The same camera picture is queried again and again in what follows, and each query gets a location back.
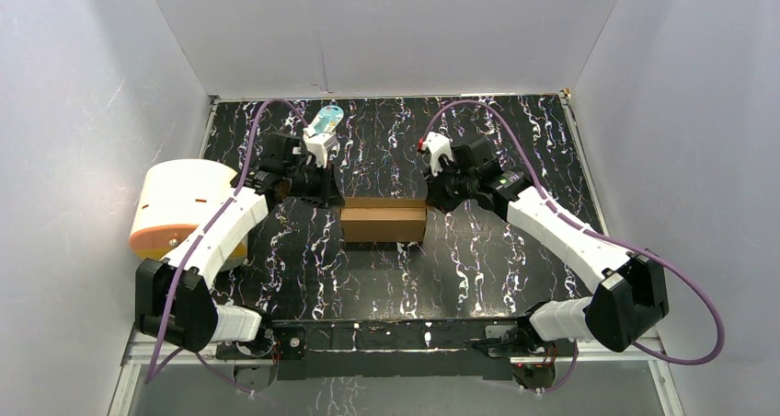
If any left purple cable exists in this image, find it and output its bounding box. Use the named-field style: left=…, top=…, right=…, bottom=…
left=143, top=98, right=309, bottom=396

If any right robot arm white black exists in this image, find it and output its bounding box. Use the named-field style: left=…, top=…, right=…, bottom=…
left=418, top=133, right=669, bottom=355

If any white orange round container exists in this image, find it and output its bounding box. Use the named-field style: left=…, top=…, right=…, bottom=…
left=129, top=158, right=238, bottom=260

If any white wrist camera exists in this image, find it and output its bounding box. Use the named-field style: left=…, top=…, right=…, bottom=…
left=418, top=132, right=454, bottom=177
left=304, top=128, right=338, bottom=168

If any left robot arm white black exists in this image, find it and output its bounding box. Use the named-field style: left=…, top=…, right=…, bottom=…
left=134, top=129, right=345, bottom=357

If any aluminium front rail frame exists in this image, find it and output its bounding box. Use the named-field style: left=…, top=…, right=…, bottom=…
left=109, top=318, right=683, bottom=415

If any brown cardboard box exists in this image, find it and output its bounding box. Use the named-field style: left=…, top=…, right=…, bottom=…
left=338, top=197, right=428, bottom=243

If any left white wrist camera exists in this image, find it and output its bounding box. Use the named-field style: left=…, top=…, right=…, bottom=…
left=304, top=128, right=338, bottom=168

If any blue white blister package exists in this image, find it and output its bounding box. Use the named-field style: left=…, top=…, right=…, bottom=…
left=304, top=105, right=344, bottom=138

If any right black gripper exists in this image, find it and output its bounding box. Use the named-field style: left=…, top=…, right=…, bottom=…
left=421, top=157, right=476, bottom=215

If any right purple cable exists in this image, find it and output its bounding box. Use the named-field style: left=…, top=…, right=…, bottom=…
left=420, top=99, right=727, bottom=395

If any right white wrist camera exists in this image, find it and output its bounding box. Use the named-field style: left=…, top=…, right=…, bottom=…
left=418, top=132, right=454, bottom=177

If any purple cable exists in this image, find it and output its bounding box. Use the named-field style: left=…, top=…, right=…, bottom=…
left=420, top=99, right=727, bottom=395
left=143, top=98, right=309, bottom=396

